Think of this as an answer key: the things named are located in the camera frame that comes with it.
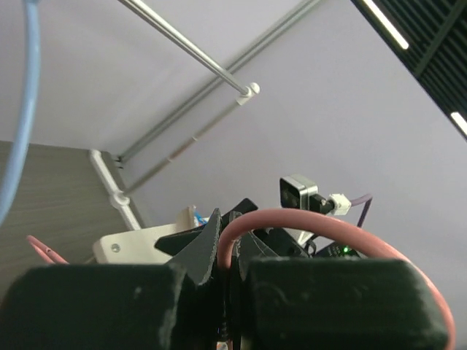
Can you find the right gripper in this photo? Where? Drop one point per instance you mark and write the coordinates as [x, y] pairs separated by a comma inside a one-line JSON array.
[[199, 245]]

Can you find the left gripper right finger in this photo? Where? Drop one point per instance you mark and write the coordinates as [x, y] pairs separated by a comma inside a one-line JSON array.
[[330, 303]]

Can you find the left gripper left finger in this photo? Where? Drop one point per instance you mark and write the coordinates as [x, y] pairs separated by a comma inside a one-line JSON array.
[[168, 306]]

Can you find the light blue hanger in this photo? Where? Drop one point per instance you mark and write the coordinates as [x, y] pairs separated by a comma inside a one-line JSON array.
[[27, 112]]

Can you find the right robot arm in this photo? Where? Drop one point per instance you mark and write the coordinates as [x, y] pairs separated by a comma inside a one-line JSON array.
[[335, 251]]

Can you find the white two-tier shelf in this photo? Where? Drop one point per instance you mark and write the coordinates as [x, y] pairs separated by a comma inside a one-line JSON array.
[[137, 246]]

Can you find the blue paperback book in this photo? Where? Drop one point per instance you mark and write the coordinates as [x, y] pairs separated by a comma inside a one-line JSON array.
[[198, 219]]

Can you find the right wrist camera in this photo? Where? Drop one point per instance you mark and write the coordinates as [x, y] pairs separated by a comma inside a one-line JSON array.
[[298, 192]]

